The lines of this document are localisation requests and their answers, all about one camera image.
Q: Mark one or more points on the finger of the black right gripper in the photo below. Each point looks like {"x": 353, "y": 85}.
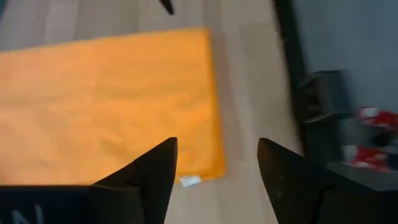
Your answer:
{"x": 168, "y": 7}

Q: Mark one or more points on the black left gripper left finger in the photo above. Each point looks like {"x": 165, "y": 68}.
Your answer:
{"x": 155, "y": 177}

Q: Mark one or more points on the red and white object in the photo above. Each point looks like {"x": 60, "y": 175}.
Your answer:
{"x": 370, "y": 157}
{"x": 379, "y": 116}

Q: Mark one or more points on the orange microfiber towel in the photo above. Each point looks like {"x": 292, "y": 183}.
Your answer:
{"x": 93, "y": 93}

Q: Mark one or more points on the black metal table frame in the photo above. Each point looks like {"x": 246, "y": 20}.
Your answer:
{"x": 289, "y": 62}

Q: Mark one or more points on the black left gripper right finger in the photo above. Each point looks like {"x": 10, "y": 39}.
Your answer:
{"x": 298, "y": 193}

